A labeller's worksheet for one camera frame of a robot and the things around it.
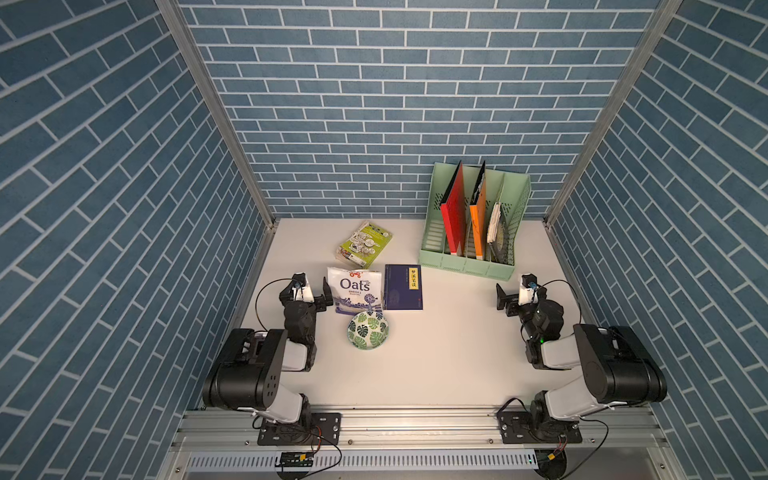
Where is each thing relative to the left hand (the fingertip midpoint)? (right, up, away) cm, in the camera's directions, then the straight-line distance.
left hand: (316, 278), depth 89 cm
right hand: (+62, -2, +2) cm, 62 cm away
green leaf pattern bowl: (+16, -16, 0) cm, 22 cm away
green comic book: (+12, +10, +20) cm, 26 cm away
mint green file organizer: (+63, +28, +15) cm, 71 cm away
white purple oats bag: (+13, -3, -4) cm, 13 cm away
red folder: (+41, +20, -3) cm, 46 cm away
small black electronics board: (0, -42, -17) cm, 45 cm away
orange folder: (+48, +19, -3) cm, 52 cm away
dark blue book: (+26, -4, +12) cm, 29 cm away
